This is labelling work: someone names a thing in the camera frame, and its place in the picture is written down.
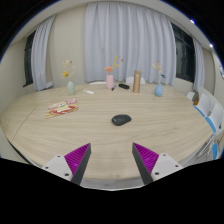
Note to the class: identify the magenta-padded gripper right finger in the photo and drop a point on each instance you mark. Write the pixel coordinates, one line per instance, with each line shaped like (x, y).
(146, 160)

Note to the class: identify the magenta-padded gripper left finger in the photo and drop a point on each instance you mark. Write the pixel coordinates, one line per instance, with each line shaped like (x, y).
(77, 160)

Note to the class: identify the black computer mouse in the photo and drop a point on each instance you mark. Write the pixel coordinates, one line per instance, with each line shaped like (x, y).
(121, 119)

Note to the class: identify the pink red printed mouse pad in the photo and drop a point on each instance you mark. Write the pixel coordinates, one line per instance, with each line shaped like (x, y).
(61, 108)

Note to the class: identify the white remote control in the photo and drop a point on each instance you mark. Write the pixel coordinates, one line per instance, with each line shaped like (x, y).
(88, 91)

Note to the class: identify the blue vase with dried flowers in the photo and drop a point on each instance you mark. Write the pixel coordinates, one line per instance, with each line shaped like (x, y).
(158, 90)

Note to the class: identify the green vase with yellow flowers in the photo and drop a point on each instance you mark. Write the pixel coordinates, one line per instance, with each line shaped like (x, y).
(71, 88)

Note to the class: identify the black oblong case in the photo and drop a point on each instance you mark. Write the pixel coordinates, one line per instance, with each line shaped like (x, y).
(124, 86)

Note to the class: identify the white and blue chairs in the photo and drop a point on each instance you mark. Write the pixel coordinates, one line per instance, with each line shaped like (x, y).
(208, 113)

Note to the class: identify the gold metal bottle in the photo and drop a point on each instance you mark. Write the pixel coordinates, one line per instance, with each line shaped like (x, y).
(137, 81)

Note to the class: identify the dark marker pen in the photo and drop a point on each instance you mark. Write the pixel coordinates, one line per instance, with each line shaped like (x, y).
(113, 87)

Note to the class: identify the white chair back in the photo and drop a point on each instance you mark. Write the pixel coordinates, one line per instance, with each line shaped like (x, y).
(97, 82)

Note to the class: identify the pink vase with dried flowers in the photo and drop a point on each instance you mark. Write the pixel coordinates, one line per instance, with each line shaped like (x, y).
(110, 81)

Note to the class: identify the narrow white curtain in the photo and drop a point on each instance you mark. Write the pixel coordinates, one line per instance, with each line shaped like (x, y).
(41, 56)
(199, 66)

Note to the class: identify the dark window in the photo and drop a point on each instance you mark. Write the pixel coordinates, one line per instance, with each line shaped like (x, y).
(28, 63)
(183, 56)

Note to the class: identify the wide white curtain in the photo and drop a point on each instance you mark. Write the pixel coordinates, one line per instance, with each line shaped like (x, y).
(130, 40)

